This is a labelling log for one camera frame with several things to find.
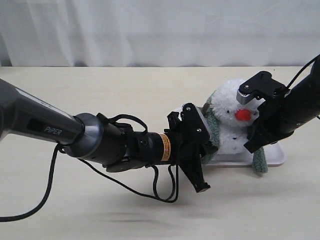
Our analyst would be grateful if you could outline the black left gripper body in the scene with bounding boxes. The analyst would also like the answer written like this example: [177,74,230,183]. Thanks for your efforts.
[164,111,211,171]

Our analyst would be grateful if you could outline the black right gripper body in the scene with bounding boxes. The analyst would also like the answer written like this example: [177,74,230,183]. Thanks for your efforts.
[249,97,300,145]

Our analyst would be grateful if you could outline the teal fleece scarf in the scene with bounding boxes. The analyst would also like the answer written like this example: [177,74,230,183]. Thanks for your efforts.
[198,90,269,175]

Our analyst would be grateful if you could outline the white snowman plush toy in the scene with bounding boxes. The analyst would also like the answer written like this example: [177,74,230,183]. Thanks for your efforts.
[202,78,262,155]

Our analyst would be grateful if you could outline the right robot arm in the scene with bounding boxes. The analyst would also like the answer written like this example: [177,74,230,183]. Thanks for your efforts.
[236,56,320,153]

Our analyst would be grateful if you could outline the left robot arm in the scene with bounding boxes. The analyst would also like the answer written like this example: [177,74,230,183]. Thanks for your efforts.
[0,80,211,192]

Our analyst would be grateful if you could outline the white plastic tray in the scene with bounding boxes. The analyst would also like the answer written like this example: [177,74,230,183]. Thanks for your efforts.
[208,143,286,172]

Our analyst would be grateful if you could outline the white backdrop curtain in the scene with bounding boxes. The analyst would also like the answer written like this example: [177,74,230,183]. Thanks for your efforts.
[0,0,320,67]

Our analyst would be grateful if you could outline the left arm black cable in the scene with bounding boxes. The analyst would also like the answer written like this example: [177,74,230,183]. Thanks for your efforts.
[0,113,181,222]

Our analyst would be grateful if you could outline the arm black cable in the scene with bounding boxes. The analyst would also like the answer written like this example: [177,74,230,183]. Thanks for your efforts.
[284,52,320,91]
[0,113,181,222]

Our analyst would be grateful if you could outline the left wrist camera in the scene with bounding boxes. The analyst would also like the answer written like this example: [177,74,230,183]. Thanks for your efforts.
[180,102,211,144]

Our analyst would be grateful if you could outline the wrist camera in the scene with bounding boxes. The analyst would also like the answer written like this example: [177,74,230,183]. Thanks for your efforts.
[236,70,290,105]
[180,102,211,144]

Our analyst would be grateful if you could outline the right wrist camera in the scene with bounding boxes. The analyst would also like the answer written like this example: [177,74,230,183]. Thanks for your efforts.
[236,70,290,105]

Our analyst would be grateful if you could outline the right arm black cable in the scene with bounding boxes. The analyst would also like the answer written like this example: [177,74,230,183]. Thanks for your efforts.
[284,52,320,91]

